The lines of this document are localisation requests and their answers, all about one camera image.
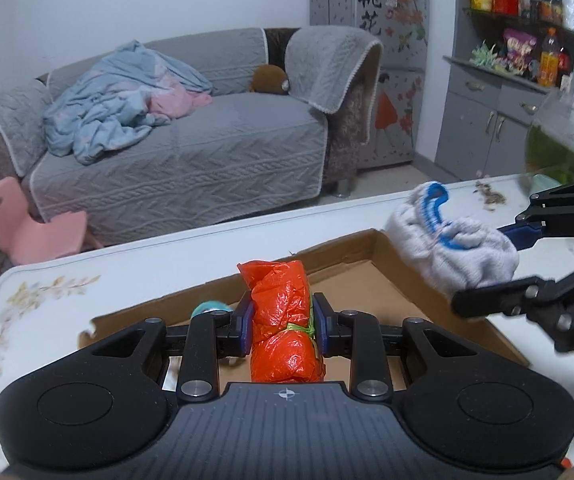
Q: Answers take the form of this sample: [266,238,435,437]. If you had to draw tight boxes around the grey sofa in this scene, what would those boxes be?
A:
[0,27,385,247]

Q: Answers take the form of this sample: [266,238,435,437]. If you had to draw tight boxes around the pink cloth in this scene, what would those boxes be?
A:
[147,80,214,121]

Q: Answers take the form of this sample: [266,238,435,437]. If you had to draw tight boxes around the grey quilted armrest cover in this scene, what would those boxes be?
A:
[0,79,53,177]
[284,25,384,115]

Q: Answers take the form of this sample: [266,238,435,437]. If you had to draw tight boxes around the grey cabinet with shelves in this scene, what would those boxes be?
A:
[437,0,574,183]

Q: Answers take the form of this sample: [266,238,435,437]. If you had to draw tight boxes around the orange soda bottle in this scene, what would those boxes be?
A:
[538,27,560,87]

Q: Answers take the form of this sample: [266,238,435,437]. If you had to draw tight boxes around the purple snack bag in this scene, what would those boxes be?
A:
[503,28,538,76]

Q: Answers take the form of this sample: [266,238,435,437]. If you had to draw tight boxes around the floral decal refrigerator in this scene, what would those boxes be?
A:
[309,0,430,171]

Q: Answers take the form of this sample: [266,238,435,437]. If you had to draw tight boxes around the shallow cardboard box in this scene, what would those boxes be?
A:
[80,228,530,396]

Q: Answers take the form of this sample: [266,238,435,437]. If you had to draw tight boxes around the scattered brown crumbs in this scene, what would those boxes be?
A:
[474,180,508,208]

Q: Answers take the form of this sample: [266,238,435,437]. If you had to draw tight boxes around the teal patterned sock roll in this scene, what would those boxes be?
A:
[190,300,233,322]

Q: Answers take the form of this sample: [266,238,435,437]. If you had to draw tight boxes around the dark jars on shelf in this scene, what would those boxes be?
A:
[519,0,564,24]

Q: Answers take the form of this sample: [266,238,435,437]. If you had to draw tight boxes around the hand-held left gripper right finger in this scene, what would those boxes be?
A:
[312,292,488,402]

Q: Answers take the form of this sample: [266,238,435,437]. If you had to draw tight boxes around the orange plastic-wrapped roll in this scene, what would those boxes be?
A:
[237,259,327,385]

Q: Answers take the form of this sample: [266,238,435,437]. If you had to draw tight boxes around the brown plush toy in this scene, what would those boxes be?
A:
[251,64,290,96]

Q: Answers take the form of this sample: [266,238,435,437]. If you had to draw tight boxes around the glass fish tank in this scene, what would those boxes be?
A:
[523,94,574,187]

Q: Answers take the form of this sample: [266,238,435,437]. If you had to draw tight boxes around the small green plant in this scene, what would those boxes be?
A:
[469,42,506,69]

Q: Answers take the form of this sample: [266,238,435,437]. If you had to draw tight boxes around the pink child chair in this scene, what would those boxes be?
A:
[0,177,103,266]

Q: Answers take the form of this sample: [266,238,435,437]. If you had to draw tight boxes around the grey sock roll blue trim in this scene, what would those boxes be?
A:
[384,181,520,297]

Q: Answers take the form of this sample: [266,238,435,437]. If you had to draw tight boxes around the light blue blanket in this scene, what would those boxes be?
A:
[43,40,214,166]

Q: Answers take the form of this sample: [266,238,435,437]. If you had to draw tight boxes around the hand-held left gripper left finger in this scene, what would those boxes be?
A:
[80,291,255,403]

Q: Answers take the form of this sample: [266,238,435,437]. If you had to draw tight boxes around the pale green cup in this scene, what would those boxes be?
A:
[529,174,562,196]

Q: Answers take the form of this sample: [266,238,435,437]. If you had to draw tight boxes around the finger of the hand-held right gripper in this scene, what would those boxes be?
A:
[497,174,574,252]
[452,255,574,318]

